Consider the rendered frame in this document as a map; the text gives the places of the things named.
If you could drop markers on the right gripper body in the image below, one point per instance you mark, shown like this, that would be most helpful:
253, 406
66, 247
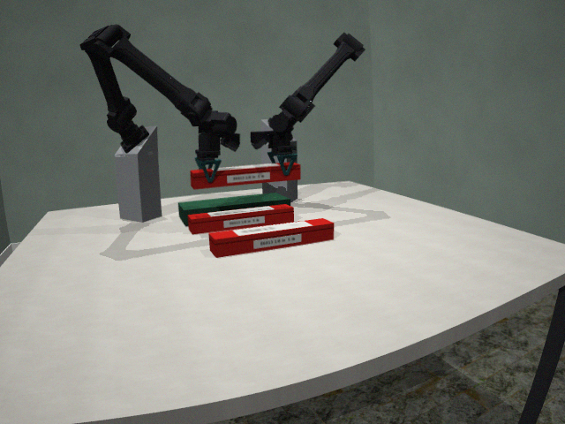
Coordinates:
203, 150

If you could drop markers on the white welding electrode box with red edges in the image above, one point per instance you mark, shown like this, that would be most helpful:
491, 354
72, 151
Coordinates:
263, 238

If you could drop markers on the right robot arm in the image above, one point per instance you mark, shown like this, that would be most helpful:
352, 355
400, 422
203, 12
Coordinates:
119, 116

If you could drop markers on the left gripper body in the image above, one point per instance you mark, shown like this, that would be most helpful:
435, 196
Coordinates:
287, 150

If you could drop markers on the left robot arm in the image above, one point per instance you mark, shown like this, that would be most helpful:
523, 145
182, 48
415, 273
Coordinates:
347, 45

